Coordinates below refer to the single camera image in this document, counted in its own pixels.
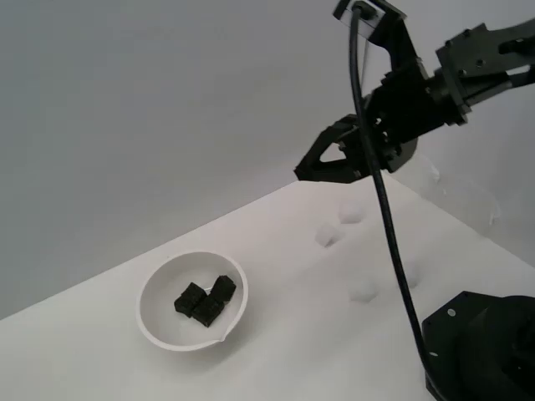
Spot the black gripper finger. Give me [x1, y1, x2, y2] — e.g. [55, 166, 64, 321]
[293, 124, 361, 184]
[324, 114, 368, 131]

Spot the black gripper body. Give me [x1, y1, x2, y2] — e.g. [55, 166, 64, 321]
[340, 65, 438, 180]

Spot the black box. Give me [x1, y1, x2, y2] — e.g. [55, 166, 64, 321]
[191, 295, 227, 328]
[174, 282, 208, 318]
[210, 274, 237, 305]

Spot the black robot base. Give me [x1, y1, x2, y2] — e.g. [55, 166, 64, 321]
[420, 291, 535, 401]

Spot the white bowl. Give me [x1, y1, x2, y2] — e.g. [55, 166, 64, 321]
[136, 249, 250, 352]

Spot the white cube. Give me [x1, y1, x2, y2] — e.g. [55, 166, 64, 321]
[315, 223, 342, 248]
[338, 200, 364, 226]
[349, 278, 378, 303]
[395, 261, 420, 290]

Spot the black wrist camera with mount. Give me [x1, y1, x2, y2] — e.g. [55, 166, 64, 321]
[333, 0, 424, 77]

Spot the thick black camera cable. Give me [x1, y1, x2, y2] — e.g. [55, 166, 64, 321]
[349, 2, 440, 385]

